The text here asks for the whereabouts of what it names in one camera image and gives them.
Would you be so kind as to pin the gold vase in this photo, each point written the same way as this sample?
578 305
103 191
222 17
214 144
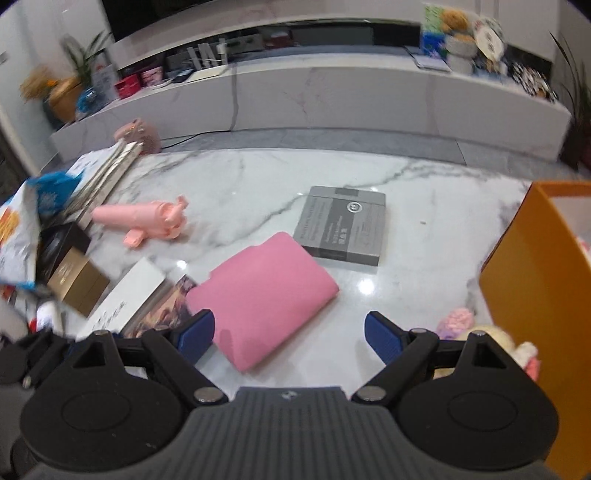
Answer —
67 99

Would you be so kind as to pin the gold box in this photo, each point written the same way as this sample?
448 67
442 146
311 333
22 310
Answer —
78 284

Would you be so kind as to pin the black and white patterned figures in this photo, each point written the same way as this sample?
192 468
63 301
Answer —
533 81

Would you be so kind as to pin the white knitted pot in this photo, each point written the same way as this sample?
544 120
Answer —
461 53

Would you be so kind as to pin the orange cardboard box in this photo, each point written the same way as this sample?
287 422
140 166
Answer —
531 286

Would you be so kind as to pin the black glossy box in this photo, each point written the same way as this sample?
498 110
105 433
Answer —
60 244

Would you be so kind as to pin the illustrated card box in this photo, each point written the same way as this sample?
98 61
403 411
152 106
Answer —
159 309

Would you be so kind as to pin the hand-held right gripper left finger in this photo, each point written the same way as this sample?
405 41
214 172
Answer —
198 336

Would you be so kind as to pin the crochet bunny doll with flowers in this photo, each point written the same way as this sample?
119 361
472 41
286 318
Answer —
455 321

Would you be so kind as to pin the dried yellow flowers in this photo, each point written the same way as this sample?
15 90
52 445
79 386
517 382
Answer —
37 83

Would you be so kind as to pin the white marble television console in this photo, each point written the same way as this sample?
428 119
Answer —
369 110

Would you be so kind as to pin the pink photo box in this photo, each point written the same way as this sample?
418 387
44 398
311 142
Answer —
152 76

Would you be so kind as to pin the pink handbag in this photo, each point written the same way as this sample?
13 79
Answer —
138 136

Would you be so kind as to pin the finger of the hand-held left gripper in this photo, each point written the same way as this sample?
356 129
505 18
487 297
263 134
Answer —
32 357

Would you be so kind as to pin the green plant in glass vase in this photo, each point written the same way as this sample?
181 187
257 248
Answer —
87 60

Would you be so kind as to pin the white and blue snack bag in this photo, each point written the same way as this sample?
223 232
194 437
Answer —
18 230

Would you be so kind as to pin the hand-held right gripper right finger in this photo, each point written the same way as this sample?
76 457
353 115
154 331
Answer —
383 336

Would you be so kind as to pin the long-leaf potted plant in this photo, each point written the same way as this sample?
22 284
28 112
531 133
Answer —
577 106

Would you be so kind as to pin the grey flat box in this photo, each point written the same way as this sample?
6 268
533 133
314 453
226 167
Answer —
344 226

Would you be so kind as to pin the white cream tube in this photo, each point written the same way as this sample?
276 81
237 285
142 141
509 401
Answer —
44 314

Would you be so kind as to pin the pink selfie stick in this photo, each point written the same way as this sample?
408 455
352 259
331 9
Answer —
138 217

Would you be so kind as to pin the white router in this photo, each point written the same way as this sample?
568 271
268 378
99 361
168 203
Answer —
207 69

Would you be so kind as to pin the spiral notebooks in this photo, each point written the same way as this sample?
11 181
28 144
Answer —
104 175

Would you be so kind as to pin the red box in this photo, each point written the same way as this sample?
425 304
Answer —
127 87

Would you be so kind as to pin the sketch picture frame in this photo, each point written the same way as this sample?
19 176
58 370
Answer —
105 83

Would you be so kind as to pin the pink wallet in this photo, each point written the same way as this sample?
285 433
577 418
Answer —
263 290

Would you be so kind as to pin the green and blue box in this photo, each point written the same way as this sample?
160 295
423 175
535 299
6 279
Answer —
431 32

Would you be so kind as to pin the white long box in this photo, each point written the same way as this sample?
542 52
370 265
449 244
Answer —
129 295

